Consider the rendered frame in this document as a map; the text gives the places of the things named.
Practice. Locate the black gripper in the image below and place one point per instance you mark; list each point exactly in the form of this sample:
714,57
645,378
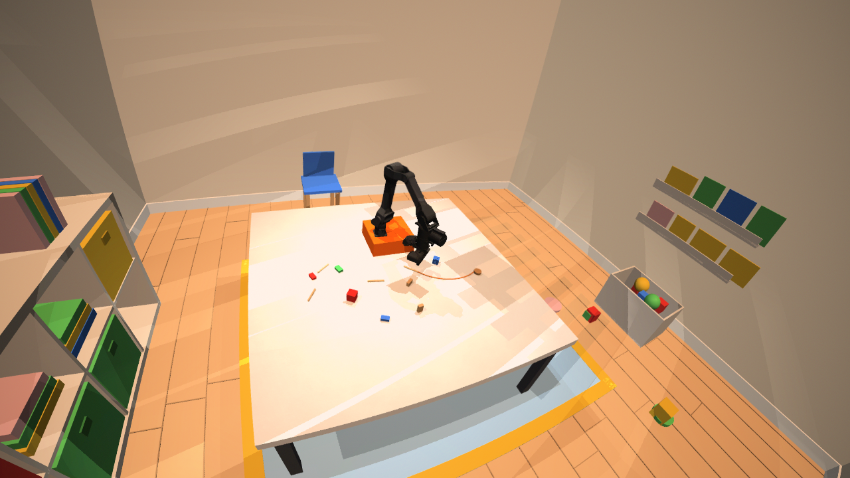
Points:
422,249

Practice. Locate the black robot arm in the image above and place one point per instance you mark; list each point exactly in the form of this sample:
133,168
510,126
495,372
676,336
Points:
424,212

